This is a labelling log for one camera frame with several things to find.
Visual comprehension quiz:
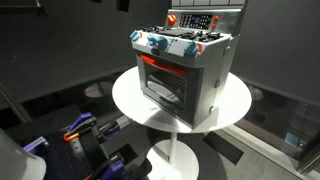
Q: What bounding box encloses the grey toy stove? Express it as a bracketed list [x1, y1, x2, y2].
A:
[130, 5, 247, 128]

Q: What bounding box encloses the top right orange button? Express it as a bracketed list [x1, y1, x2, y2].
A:
[213, 16, 219, 21]

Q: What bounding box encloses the purple clamp lower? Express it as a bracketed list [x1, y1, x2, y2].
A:
[83, 159, 152, 180]

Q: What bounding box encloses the large orange stove knob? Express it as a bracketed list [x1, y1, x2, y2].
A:
[167, 14, 176, 25]

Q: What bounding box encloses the blue stove knob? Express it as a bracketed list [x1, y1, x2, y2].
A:
[184, 41, 198, 57]
[130, 31, 140, 41]
[147, 36, 169, 50]

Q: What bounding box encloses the orange oven door handle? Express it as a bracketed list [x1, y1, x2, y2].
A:
[140, 55, 187, 76]

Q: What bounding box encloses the purple clamp with orange tip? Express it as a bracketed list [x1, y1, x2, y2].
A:
[63, 112, 96, 142]

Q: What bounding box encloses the left blue stove knob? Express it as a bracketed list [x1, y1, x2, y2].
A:
[130, 31, 140, 41]

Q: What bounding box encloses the right blue stove knob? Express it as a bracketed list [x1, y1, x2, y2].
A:
[184, 41, 198, 57]

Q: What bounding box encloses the white round table base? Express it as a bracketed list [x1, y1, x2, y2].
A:
[147, 133, 199, 180]

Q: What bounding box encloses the round white table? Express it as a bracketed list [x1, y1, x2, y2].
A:
[112, 67, 252, 134]

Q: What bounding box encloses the middle blue stove knob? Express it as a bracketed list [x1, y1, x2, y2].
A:
[147, 36, 169, 50]

